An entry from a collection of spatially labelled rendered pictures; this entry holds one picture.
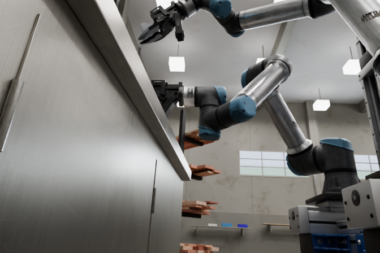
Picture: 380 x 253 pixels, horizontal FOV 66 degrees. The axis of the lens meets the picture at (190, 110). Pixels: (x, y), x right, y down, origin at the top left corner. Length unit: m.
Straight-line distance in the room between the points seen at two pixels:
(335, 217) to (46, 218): 1.03
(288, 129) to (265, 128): 10.74
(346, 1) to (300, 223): 0.73
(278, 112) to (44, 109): 1.09
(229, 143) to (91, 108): 11.29
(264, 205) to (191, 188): 2.68
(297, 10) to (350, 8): 0.28
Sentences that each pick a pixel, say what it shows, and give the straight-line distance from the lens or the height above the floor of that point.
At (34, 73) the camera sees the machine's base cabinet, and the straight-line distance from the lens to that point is 0.28.
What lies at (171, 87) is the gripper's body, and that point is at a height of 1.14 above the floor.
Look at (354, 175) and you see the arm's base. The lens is 1.27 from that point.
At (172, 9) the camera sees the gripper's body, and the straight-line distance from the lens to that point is 1.22.
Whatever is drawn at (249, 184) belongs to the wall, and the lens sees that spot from 11.33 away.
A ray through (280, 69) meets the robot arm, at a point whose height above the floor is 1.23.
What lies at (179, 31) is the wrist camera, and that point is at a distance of 1.13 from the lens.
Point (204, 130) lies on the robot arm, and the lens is 0.95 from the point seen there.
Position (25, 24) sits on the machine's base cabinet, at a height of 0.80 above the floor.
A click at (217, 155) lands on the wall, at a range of 11.46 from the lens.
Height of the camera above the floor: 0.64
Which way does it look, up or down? 24 degrees up
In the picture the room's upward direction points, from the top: 3 degrees clockwise
